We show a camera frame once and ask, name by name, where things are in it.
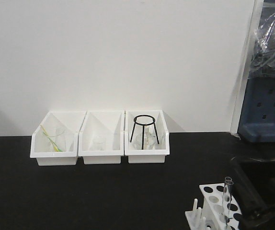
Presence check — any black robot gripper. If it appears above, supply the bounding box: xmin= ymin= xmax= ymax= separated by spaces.
xmin=234 ymin=179 xmax=275 ymax=230

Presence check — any clear glass test tube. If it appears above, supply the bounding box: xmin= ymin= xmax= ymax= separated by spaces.
xmin=222 ymin=176 xmax=234 ymax=226

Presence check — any white test tube rack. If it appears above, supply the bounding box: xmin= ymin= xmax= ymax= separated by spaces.
xmin=185 ymin=183 xmax=241 ymax=230

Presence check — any black lab sink basin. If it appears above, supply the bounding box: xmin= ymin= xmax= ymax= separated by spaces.
xmin=230 ymin=157 xmax=275 ymax=204

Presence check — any grey blue drying pegboard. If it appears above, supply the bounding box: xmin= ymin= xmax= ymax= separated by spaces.
xmin=238 ymin=0 xmax=275 ymax=142

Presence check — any clear glass flask right bin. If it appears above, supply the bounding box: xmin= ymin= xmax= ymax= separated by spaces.
xmin=133 ymin=126 xmax=158 ymax=150

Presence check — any white right storage bin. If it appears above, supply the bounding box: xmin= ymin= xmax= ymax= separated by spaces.
xmin=124 ymin=110 xmax=170 ymax=163

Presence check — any white storage bin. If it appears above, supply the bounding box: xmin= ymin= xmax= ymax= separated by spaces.
xmin=30 ymin=111 xmax=86 ymax=166
xmin=124 ymin=110 xmax=170 ymax=163
xmin=78 ymin=111 xmax=125 ymax=165

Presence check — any black metal tripod stand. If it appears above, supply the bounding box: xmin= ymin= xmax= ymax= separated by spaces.
xmin=130 ymin=115 xmax=160 ymax=150

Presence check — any plastic bag of pegs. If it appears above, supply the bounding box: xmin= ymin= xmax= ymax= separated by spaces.
xmin=247 ymin=0 xmax=275 ymax=80

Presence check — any clear glass beaker middle bin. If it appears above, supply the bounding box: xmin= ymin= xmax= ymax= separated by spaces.
xmin=92 ymin=136 xmax=106 ymax=151

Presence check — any clear glass beaker bin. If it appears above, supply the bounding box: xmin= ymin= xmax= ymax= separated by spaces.
xmin=92 ymin=136 xmax=106 ymax=151
xmin=49 ymin=127 xmax=66 ymax=152

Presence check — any white middle storage bin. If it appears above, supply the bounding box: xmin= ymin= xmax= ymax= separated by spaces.
xmin=78 ymin=111 xmax=125 ymax=165

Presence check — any yellow green glass rod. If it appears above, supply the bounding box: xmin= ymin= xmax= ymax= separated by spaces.
xmin=40 ymin=125 xmax=64 ymax=152

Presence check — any white left storage bin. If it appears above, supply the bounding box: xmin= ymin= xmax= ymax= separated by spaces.
xmin=30 ymin=111 xmax=86 ymax=166

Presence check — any clear glass beaker left bin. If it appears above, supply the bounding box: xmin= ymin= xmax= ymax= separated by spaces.
xmin=49 ymin=127 xmax=66 ymax=152

